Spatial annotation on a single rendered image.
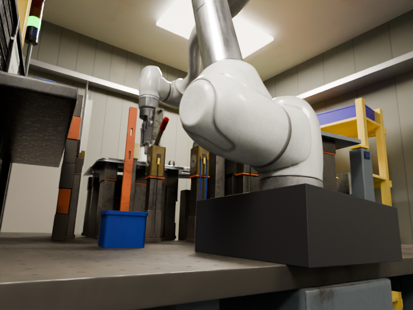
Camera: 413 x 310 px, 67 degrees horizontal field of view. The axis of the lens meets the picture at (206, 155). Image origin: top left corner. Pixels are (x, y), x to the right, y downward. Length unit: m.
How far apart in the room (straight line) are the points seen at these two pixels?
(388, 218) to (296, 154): 0.23
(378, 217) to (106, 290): 0.54
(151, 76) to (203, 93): 0.87
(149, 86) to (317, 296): 1.10
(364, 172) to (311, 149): 0.87
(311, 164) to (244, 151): 0.19
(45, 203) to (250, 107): 3.17
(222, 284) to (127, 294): 0.14
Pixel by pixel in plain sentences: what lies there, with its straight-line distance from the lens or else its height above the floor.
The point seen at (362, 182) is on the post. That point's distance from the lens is 1.60.
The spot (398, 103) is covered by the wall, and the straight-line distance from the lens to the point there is 3.72.
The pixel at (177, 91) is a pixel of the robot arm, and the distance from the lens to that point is 1.48.
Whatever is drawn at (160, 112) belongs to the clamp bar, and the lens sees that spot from 1.26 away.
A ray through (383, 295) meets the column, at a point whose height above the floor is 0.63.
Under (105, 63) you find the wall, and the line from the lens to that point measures 4.24.
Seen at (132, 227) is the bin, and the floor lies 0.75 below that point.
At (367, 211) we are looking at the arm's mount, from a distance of 0.70.
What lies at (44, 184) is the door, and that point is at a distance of 3.63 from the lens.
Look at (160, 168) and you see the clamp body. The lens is 1.18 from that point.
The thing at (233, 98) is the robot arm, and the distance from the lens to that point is 0.59.
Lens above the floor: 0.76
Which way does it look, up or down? 13 degrees up
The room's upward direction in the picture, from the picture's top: 2 degrees clockwise
